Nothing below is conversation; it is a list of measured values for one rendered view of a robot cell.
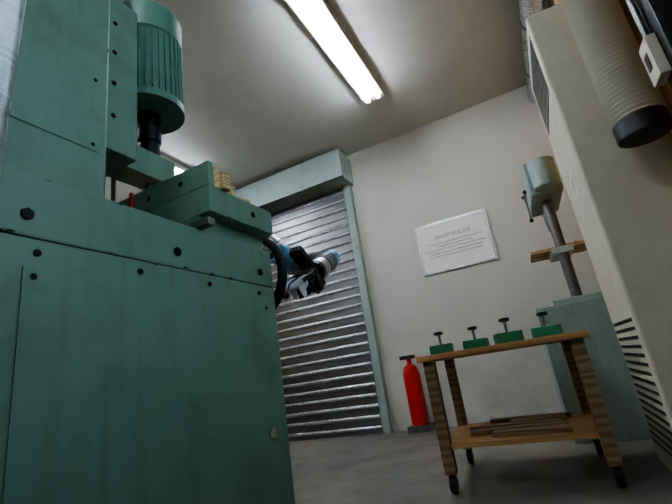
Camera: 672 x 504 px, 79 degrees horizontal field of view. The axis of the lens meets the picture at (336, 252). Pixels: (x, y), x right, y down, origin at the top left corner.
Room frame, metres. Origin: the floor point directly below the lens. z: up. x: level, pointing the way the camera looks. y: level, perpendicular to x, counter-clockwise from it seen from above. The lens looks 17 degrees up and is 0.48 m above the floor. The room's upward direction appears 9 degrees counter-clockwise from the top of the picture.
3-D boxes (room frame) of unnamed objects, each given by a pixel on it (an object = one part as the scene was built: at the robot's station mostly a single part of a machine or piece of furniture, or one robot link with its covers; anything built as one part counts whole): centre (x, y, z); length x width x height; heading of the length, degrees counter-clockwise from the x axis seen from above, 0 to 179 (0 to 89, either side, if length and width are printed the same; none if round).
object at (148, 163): (0.87, 0.44, 1.03); 0.14 x 0.07 x 0.09; 154
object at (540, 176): (2.43, -1.36, 0.79); 0.62 x 0.48 x 1.58; 158
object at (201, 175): (0.89, 0.50, 0.93); 0.60 x 0.02 x 0.06; 64
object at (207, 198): (1.02, 0.44, 0.87); 0.61 x 0.30 x 0.06; 64
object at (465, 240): (3.47, -1.04, 1.48); 0.64 x 0.02 x 0.46; 65
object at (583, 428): (1.95, -0.67, 0.32); 0.66 x 0.57 x 0.64; 68
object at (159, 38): (0.89, 0.43, 1.35); 0.18 x 0.18 x 0.31
